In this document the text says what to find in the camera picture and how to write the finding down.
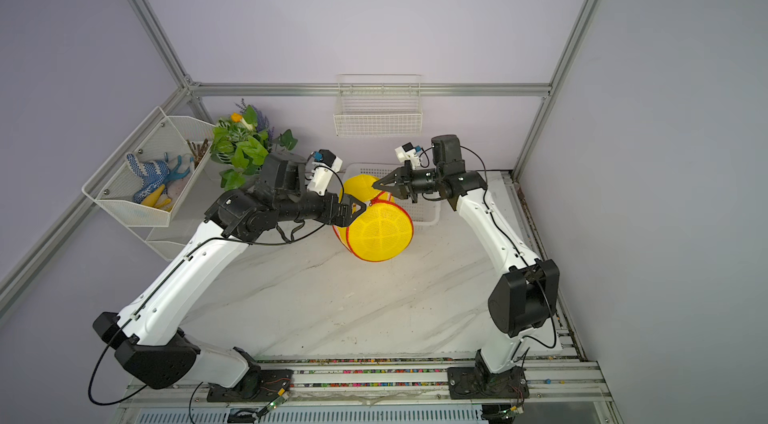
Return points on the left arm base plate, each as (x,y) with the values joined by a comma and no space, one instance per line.
(257,386)

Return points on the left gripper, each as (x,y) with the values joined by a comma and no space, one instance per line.
(346,217)

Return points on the artificial green plant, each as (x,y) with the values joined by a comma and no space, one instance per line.
(242,141)

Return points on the brown twigs in shelf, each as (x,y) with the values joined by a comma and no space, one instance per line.
(198,150)

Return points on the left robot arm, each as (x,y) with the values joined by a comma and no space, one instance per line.
(145,335)

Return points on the white mesh corner shelf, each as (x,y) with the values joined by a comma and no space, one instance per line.
(159,137)

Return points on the teal garden rake yellow handle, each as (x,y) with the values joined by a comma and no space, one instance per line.
(176,173)

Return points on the white plastic basket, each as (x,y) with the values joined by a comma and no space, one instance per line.
(422,213)

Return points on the white wire wall basket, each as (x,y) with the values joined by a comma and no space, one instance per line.
(378,105)

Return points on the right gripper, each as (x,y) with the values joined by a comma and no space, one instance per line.
(404,178)

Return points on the white cloth in shelf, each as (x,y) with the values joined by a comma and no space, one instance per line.
(177,187)

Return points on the yellow mesh laundry bag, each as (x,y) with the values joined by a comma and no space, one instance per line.
(383,231)

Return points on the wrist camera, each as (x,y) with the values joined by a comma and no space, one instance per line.
(409,153)
(325,165)

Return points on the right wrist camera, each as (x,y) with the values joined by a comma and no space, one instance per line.
(409,153)

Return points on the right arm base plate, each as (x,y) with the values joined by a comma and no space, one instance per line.
(472,383)

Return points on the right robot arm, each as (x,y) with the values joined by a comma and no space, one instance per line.
(522,304)

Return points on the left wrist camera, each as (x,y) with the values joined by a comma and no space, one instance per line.
(325,165)

